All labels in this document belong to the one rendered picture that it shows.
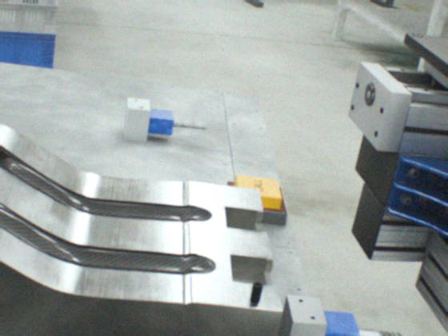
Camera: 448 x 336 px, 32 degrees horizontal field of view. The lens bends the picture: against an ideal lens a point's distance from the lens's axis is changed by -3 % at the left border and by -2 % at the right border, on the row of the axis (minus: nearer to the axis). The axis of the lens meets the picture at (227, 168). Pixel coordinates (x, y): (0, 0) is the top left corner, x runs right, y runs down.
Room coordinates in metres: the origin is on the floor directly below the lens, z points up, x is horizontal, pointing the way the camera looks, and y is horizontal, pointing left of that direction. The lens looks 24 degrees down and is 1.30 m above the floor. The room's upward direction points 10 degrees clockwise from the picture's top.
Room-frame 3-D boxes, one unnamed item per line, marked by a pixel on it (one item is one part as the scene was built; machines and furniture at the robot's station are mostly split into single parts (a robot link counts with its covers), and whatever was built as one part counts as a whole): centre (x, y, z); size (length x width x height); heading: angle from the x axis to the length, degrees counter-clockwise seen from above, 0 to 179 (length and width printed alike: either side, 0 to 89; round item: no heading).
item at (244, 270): (0.70, -0.04, 0.87); 0.05 x 0.05 x 0.04; 7
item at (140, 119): (1.22, 0.11, 0.83); 0.13 x 0.05 x 0.05; 102
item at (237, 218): (0.81, -0.03, 0.87); 0.05 x 0.05 x 0.04; 7
